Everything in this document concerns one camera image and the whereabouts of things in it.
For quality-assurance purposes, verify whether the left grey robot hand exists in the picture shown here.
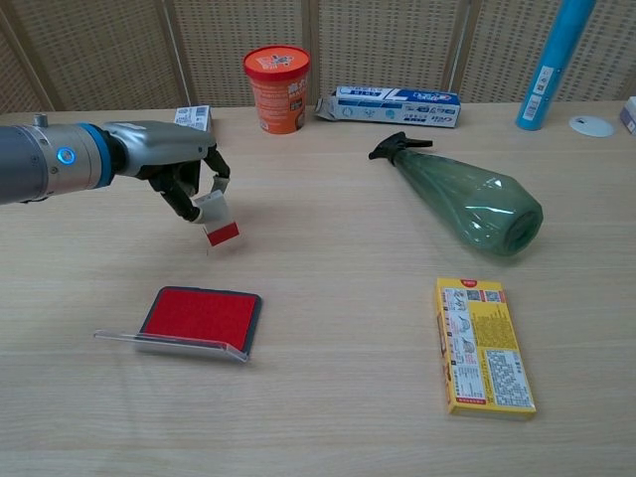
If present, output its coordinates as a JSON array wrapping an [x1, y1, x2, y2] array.
[[102, 120, 233, 225]]

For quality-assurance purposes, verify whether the white and red stamp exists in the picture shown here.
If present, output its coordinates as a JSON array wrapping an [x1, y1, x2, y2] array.
[[193, 189, 240, 247]]

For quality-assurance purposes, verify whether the red ink pad with lid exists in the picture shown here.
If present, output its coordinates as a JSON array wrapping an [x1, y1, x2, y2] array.
[[92, 285, 263, 366]]

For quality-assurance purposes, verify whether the small white blue carton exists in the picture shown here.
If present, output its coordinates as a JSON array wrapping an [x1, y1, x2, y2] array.
[[173, 104, 215, 133]]

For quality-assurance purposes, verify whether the wooden perforated folding screen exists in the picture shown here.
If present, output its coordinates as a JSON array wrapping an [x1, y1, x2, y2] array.
[[0, 0, 636, 115]]

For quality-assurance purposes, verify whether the orange instant noodle cup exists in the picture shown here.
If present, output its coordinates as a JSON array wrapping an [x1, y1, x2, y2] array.
[[241, 45, 312, 135]]

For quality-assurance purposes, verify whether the blue white toothpaste box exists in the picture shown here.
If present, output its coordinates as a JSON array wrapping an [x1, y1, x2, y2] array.
[[314, 85, 462, 129]]

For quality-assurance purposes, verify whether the green spray bottle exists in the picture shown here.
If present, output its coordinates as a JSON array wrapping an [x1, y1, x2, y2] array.
[[368, 130, 545, 258]]

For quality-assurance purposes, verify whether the yellow printed flat box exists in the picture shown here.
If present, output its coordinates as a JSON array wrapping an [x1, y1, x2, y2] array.
[[435, 277, 538, 417]]

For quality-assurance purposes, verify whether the blue paper roll tube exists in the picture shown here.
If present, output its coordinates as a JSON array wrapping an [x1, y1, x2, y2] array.
[[515, 0, 598, 132]]

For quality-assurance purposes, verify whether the white box at table edge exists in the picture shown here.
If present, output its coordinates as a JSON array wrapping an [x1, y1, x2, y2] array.
[[618, 95, 636, 135]]

